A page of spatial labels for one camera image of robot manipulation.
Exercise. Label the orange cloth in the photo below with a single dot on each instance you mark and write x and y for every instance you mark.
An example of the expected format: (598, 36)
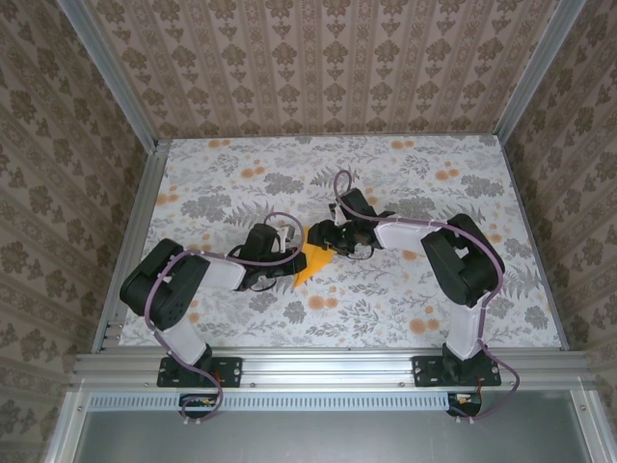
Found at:
(315, 260)

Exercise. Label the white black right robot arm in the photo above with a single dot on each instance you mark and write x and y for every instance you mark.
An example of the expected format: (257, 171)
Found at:
(458, 260)

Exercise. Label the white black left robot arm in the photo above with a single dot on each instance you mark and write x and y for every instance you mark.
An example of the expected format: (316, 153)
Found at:
(154, 289)

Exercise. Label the black connector board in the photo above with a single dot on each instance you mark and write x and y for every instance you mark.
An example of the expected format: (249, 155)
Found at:
(197, 407)
(465, 407)

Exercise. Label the aluminium frame rail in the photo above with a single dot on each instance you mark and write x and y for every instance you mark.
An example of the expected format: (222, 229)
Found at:
(328, 369)

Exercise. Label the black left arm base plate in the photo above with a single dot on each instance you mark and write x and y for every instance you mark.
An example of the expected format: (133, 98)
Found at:
(231, 371)

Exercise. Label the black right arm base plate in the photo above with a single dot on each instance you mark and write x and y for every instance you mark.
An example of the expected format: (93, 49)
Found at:
(426, 371)

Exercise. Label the aluminium side rail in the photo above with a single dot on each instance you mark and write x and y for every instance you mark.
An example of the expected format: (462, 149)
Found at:
(144, 193)

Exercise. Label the aluminium corner post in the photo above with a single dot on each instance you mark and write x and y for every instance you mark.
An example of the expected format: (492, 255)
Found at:
(532, 72)
(114, 72)

